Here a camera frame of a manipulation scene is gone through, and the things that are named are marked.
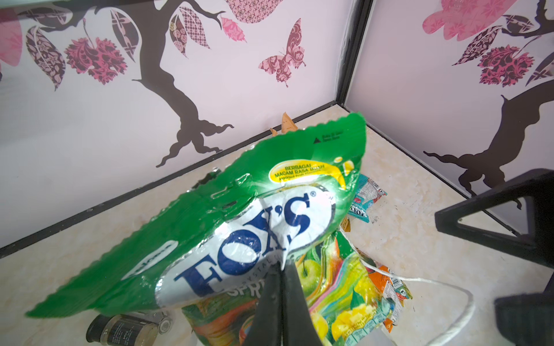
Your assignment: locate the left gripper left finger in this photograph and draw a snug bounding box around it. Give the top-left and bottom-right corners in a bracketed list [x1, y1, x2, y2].
[243, 264, 283, 346]

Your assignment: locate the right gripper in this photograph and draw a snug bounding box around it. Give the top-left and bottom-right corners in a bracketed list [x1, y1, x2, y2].
[434, 169, 553, 345]

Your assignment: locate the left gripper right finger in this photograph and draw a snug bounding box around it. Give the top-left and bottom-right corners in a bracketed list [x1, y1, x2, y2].
[282, 260, 322, 346]

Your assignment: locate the white patterned paper bag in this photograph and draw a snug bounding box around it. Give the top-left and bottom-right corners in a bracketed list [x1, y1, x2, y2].
[346, 220, 503, 345]

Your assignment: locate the orange snack packet small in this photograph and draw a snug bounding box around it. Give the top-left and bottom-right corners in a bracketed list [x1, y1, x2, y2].
[355, 267, 413, 334]

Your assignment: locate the green Fox's candy bag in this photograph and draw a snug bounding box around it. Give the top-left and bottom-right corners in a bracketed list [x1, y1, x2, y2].
[25, 112, 395, 346]

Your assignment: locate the teal snack packet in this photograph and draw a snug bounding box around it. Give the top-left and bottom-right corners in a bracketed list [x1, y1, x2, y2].
[349, 174, 387, 223]

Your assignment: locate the dark brown bottle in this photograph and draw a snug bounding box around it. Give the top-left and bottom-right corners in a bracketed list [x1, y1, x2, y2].
[85, 311, 173, 346]

